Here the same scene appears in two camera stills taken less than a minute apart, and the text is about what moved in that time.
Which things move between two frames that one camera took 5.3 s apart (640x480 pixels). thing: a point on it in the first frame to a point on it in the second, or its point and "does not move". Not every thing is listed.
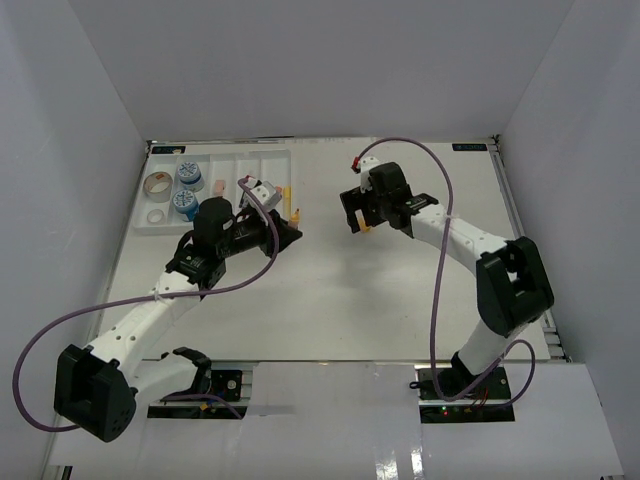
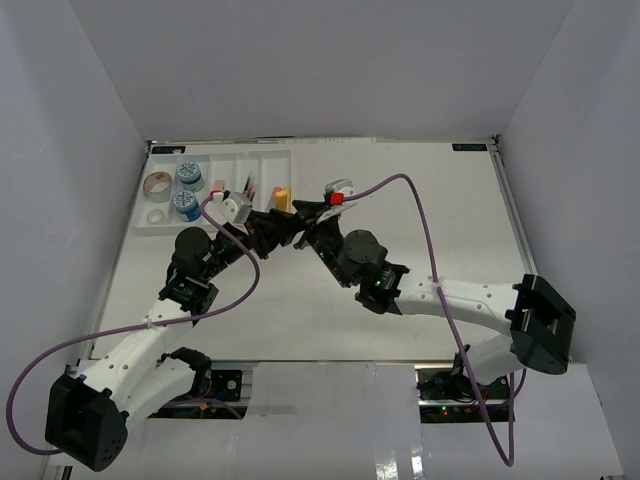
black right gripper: (354, 201) to (311, 211)
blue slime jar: (185, 202) does not move
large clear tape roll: (158, 186) does not move
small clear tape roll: (155, 216) does not move
